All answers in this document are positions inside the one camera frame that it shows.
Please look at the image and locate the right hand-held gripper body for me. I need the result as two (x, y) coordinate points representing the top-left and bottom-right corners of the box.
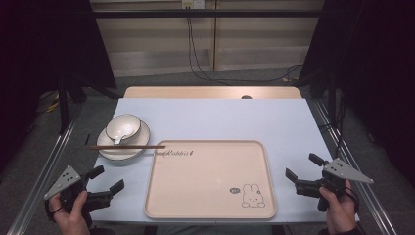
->
(295, 158), (375, 212)

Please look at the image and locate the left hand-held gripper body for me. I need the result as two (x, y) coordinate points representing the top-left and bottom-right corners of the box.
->
(43, 164), (115, 229)

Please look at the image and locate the person's left hand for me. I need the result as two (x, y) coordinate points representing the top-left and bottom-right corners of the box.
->
(48, 190), (91, 235)

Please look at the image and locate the person's right hand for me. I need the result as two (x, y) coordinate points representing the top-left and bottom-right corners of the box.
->
(318, 180), (358, 235)

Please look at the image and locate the white plate with dark rim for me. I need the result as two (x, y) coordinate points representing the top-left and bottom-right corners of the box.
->
(96, 118), (152, 162)

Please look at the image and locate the brown wooden chopstick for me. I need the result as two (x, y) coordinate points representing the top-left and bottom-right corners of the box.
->
(89, 146), (166, 151)
(89, 145), (166, 149)

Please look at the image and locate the white ceramic spoon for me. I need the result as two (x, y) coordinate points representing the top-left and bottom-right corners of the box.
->
(113, 124), (137, 146)

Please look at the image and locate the white bowl with dark rim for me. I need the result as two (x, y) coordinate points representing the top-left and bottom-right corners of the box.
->
(105, 113), (142, 142)

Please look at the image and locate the black metal stand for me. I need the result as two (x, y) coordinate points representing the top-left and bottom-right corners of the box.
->
(57, 75), (72, 134)

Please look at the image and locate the beige tray with rabbit print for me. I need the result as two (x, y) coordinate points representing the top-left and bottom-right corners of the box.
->
(144, 139), (278, 220)

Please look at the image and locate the white table mat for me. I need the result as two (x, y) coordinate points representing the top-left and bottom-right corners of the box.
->
(87, 97), (360, 225)

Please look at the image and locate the dark curtain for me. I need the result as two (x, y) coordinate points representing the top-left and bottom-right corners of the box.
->
(299, 0), (415, 189)
(0, 0), (117, 170)

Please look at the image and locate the light wooden table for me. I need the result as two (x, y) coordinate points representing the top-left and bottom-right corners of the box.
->
(122, 85), (303, 100)

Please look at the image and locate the black metal crossbar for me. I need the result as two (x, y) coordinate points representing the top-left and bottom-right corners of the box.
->
(92, 9), (325, 20)

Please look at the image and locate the aluminium rail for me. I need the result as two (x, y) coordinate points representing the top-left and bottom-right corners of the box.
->
(313, 100), (399, 235)
(6, 103), (83, 235)

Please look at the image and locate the yellow cable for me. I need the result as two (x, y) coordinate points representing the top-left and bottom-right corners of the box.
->
(44, 93), (62, 114)

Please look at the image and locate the black cable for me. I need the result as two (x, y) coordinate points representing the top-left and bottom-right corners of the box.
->
(186, 16), (304, 84)

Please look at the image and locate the white wall socket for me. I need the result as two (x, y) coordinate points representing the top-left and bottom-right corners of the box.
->
(182, 0), (206, 10)

